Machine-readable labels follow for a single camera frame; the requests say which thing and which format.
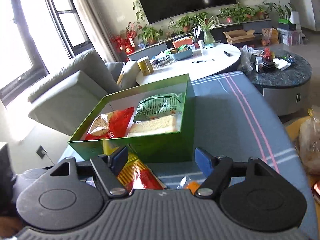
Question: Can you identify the yellow red lobster snack bag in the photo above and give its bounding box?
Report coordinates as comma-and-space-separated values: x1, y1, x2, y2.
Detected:
103, 139, 166, 193

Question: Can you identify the red cracker snack bag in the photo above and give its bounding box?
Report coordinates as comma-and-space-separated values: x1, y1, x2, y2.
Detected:
85, 107, 135, 140

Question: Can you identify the plastic bag with snacks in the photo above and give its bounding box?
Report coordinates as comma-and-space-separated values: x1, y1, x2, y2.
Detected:
299, 106, 320, 175

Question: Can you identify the blue tray with snacks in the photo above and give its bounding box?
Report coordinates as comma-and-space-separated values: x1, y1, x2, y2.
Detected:
171, 45, 193, 61

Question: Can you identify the green storage box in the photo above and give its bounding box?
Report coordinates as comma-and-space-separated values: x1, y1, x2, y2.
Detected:
69, 74, 195, 163

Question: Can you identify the blue striped cloth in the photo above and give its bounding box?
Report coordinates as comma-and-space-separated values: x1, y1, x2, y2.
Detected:
67, 72, 319, 239

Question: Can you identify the pale yellow snack packet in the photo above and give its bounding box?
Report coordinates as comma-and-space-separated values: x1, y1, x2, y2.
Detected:
127, 115, 177, 137

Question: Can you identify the green snack bag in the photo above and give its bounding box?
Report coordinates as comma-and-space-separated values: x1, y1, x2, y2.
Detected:
133, 93, 185, 123

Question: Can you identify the grey sofa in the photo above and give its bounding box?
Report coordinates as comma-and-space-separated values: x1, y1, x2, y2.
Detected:
26, 48, 141, 137

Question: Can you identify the yellow tin can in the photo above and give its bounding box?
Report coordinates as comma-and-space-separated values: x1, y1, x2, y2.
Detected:
137, 56, 154, 76

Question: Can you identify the white oval coffee table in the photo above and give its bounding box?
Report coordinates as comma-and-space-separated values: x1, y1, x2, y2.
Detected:
136, 43, 241, 85

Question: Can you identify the dark marble round table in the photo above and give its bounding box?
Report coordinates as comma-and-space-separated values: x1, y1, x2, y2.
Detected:
246, 47, 312, 116

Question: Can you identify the small dark glass jar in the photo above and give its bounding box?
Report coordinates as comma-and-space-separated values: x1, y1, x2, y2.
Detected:
255, 57, 264, 74

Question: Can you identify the red flower decoration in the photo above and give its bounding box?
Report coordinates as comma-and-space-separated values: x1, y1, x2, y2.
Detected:
111, 22, 138, 55

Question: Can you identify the grey tv cabinet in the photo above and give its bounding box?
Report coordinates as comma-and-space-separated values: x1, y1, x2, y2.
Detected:
127, 18, 273, 61

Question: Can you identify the cardboard box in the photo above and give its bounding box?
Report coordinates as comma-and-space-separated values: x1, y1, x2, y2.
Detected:
223, 29, 255, 45

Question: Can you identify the glass vase with plant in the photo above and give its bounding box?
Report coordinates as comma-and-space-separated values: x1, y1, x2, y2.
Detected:
195, 16, 215, 44

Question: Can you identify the clear plastic storage bin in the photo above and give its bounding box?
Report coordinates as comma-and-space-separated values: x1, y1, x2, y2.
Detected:
277, 28, 303, 46

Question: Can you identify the tall potted plant white pot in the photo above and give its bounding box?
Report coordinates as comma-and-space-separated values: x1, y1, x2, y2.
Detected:
264, 0, 297, 31

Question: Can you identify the window with dark frame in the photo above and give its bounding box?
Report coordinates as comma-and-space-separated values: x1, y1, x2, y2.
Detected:
1, 0, 93, 106

